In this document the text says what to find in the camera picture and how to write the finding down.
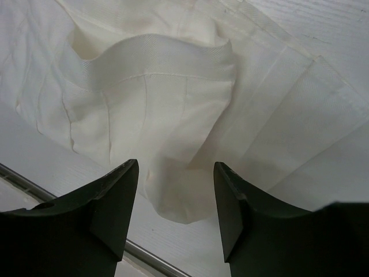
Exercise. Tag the white pleated skirt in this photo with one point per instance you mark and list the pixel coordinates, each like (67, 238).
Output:
(179, 86)

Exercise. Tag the aluminium front rail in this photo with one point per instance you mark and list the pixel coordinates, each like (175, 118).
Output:
(86, 222)

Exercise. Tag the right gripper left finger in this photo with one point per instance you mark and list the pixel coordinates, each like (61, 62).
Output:
(86, 219)

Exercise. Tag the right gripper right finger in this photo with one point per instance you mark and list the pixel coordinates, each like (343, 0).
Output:
(264, 236)

